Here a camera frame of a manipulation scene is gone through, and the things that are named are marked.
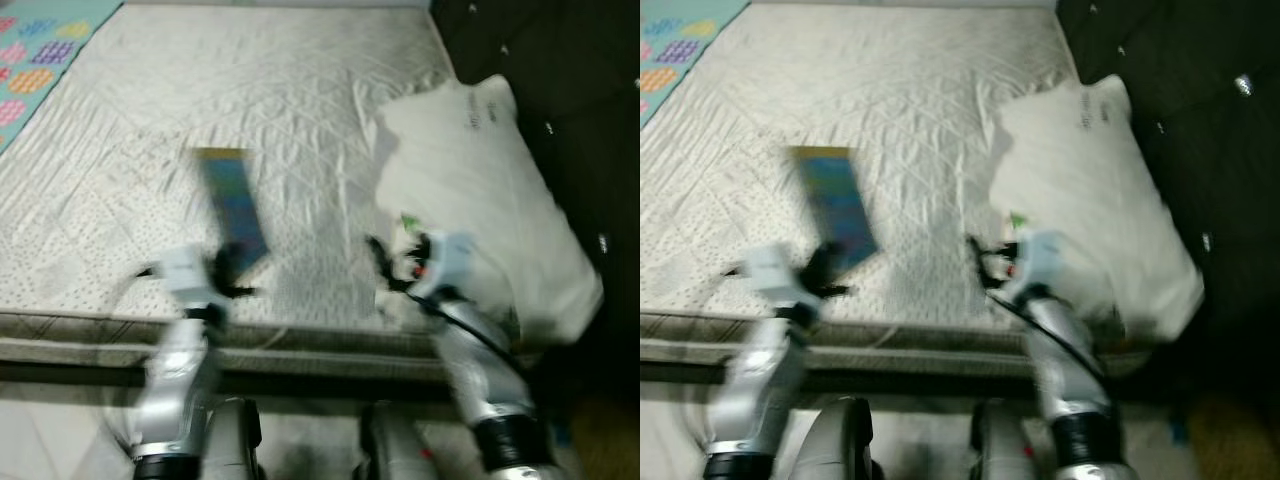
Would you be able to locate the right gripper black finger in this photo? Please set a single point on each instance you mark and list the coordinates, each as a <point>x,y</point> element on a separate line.
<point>980,262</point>
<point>380,262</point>

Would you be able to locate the robot left leg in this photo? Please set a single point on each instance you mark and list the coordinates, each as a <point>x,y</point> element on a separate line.
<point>840,445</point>
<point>235,445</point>

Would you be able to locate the robot right leg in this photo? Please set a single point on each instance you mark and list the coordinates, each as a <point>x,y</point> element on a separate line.
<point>392,445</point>
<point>1005,445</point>

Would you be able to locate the quilted grey white mattress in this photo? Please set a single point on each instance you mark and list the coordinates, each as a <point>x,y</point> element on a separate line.
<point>200,110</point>
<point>830,100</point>

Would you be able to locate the teal blanket colourful dotted shapes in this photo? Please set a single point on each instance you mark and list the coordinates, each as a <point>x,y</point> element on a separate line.
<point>40,50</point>
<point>680,45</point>

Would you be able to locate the white pillow green tree print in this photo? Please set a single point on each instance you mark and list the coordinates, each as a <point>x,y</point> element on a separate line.
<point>1090,170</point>
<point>480,180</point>

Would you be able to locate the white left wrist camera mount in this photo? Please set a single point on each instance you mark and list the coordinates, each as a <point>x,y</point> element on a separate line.
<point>182,272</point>
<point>775,270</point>

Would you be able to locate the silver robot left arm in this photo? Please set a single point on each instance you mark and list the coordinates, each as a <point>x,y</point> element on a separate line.
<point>760,390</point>
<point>180,390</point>

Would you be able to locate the black tufted headboard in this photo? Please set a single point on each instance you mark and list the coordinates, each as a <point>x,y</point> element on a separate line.
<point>1210,120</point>
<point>570,120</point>

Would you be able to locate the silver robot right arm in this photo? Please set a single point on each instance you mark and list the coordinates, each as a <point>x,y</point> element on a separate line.
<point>1075,390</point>
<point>490,390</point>

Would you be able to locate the yellow-bordered blue children's book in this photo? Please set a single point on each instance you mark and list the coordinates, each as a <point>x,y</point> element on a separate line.
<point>835,200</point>
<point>232,200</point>

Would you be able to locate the yellow brown floor mat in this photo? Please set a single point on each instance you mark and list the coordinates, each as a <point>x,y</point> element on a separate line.
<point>1230,445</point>
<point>605,445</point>

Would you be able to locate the robot leg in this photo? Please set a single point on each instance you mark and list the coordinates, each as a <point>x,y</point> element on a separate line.
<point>235,445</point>
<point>1005,445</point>
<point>840,445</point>
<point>392,445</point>

